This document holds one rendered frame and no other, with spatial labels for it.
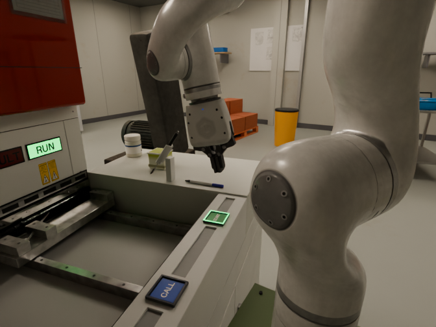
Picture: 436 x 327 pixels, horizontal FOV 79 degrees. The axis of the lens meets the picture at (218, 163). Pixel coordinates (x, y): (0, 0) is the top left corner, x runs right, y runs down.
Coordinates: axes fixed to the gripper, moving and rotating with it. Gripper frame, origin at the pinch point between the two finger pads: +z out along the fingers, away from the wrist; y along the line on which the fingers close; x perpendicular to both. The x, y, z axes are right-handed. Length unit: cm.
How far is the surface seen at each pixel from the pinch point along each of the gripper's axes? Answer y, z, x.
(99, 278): -29.4, 20.8, -18.1
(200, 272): 0.1, 15.9, -19.8
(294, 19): -10, -136, 635
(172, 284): -3.2, 14.7, -24.6
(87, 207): -54, 13, 5
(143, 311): -5.3, 14.7, -30.9
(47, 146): -57, -11, 1
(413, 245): 84, 132, 165
